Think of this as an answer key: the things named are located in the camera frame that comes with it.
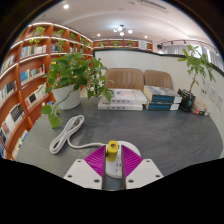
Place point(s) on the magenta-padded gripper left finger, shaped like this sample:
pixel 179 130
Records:
pixel 80 171

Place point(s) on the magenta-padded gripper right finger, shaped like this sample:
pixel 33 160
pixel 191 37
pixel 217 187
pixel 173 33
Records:
pixel 145 171

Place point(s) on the yellow charger block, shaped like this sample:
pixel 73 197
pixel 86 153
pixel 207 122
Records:
pixel 112 152

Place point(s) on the round white power strip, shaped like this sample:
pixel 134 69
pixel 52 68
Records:
pixel 115 169

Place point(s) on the dark blue book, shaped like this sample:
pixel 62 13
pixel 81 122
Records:
pixel 161 106

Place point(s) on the plain white book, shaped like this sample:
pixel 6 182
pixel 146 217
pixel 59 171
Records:
pixel 116 106

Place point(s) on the leafy plant in white pot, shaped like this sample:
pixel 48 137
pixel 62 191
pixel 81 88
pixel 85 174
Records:
pixel 66 96

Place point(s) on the white book with face cover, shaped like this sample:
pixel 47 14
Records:
pixel 128 96

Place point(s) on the thick dark book, pictured cover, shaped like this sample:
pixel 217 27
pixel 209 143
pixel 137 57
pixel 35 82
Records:
pixel 161 93

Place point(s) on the tall plant in black pot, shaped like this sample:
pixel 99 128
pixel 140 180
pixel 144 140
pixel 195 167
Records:
pixel 186 101

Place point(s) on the small stack of books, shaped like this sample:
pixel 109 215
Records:
pixel 200 110

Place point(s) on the tan leather chair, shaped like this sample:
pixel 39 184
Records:
pixel 125 78
pixel 158 79

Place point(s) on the orange wooden bookshelf unit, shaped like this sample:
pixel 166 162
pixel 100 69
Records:
pixel 20 96

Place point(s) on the white curtains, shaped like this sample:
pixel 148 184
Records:
pixel 203 55

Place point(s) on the multi-bulb ceiling lamp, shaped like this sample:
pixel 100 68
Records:
pixel 121 30

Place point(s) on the recessed ceiling spotlights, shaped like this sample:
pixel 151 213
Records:
pixel 66 6

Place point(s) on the ceiling air conditioner vent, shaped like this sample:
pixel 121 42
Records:
pixel 153 5

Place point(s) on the white wall socket plate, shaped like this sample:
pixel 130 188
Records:
pixel 220 101
pixel 212 93

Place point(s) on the orange wall shelf with plants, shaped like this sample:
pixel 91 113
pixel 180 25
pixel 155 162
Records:
pixel 123 42

